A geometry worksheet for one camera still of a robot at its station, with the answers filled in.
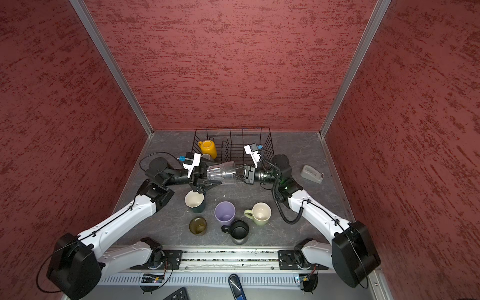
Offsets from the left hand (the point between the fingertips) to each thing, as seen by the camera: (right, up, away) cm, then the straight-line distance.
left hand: (220, 175), depth 64 cm
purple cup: (0, -20, +19) cm, 27 cm away
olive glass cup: (-13, -26, +18) cm, 34 cm away
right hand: (+3, -1, +3) cm, 4 cm away
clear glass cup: (+2, +2, -4) cm, 5 cm away
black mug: (+6, -27, +17) cm, 33 cm away
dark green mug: (-15, -16, +23) cm, 32 cm away
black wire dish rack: (+1, +12, +49) cm, 51 cm away
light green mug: (+16, -21, +20) cm, 33 cm away
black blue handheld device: (+6, -40, 0) cm, 40 cm away
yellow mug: (-11, +10, +33) cm, 36 cm away
